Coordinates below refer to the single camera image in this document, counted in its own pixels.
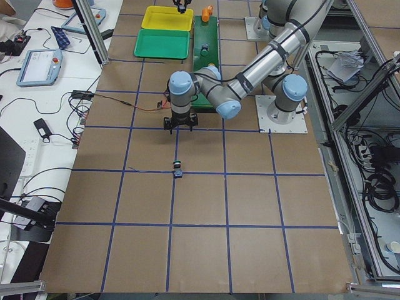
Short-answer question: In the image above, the green conveyor belt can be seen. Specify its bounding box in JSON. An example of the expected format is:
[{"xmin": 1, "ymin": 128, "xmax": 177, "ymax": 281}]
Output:
[{"xmin": 191, "ymin": 15, "xmax": 223, "ymax": 110}]

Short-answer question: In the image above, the black camera stand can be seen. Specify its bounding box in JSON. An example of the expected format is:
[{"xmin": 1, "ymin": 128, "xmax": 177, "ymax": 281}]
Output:
[{"xmin": 1, "ymin": 129, "xmax": 61, "ymax": 243}]

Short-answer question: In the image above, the paper cup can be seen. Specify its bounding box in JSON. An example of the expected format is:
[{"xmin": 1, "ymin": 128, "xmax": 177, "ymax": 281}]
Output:
[{"xmin": 386, "ymin": 241, "xmax": 400, "ymax": 254}]

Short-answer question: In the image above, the crumpled white paper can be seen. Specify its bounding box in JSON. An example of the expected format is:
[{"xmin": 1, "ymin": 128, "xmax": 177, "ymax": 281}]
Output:
[{"xmin": 326, "ymin": 50, "xmax": 364, "ymax": 83}]

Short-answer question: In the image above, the teach pendant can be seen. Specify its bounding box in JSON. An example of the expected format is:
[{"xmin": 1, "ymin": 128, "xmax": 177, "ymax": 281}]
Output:
[
  {"xmin": 16, "ymin": 49, "xmax": 63, "ymax": 88},
  {"xmin": 61, "ymin": 7, "xmax": 108, "ymax": 35}
]

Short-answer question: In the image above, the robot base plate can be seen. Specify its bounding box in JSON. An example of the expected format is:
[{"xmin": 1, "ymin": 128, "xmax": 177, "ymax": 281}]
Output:
[
  {"xmin": 244, "ymin": 16, "xmax": 268, "ymax": 41},
  {"xmin": 255, "ymin": 95, "xmax": 308, "ymax": 134}
]

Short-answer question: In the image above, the red black wire with board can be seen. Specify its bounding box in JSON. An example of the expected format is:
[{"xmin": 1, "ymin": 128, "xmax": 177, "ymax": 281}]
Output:
[{"xmin": 92, "ymin": 90, "xmax": 171, "ymax": 112}]

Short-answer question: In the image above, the far teach pendant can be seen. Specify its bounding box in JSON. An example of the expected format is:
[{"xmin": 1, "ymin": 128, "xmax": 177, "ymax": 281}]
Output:
[{"xmin": 61, "ymin": 7, "xmax": 108, "ymax": 35}]

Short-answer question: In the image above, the blue checked cloth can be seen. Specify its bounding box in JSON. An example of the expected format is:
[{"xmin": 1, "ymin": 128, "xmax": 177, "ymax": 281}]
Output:
[{"xmin": 51, "ymin": 26, "xmax": 71, "ymax": 50}]

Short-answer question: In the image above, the green plastic tray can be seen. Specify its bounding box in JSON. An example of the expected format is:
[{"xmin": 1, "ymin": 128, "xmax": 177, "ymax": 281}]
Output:
[{"xmin": 133, "ymin": 29, "xmax": 190, "ymax": 59}]

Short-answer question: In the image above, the white power strip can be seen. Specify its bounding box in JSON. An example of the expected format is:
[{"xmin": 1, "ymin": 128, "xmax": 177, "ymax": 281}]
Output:
[{"xmin": 20, "ymin": 137, "xmax": 42, "ymax": 178}]

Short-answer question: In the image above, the yellow plastic tray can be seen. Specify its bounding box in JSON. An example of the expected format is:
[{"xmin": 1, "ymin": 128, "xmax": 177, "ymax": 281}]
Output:
[{"xmin": 141, "ymin": 6, "xmax": 194, "ymax": 31}]

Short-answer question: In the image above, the aluminium frame post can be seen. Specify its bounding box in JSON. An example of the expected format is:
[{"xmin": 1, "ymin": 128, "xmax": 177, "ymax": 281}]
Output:
[{"xmin": 72, "ymin": 0, "xmax": 109, "ymax": 66}]

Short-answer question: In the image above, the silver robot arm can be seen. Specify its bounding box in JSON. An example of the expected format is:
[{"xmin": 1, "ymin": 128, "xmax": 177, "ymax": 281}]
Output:
[
  {"xmin": 164, "ymin": 1, "xmax": 332, "ymax": 131},
  {"xmin": 172, "ymin": 0, "xmax": 270, "ymax": 33}
]

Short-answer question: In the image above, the black power adapter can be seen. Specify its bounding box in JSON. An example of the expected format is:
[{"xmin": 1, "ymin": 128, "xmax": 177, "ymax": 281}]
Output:
[{"xmin": 71, "ymin": 90, "xmax": 94, "ymax": 101}]

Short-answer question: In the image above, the green button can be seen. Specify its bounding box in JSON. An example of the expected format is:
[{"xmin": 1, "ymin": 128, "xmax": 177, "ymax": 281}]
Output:
[
  {"xmin": 200, "ymin": 43, "xmax": 209, "ymax": 56},
  {"xmin": 172, "ymin": 160, "xmax": 183, "ymax": 179}
]

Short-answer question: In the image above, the near teach pendant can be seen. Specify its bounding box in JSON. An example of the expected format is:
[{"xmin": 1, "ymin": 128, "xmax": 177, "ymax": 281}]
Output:
[{"xmin": 16, "ymin": 49, "xmax": 63, "ymax": 88}]

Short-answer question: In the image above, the plain orange cylinder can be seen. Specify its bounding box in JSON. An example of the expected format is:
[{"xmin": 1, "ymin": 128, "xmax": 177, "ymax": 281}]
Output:
[{"xmin": 201, "ymin": 5, "xmax": 213, "ymax": 23}]

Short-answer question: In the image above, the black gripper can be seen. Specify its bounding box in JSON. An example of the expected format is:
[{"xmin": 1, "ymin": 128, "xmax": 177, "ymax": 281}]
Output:
[
  {"xmin": 173, "ymin": 0, "xmax": 191, "ymax": 6},
  {"xmin": 164, "ymin": 112, "xmax": 198, "ymax": 134}
]

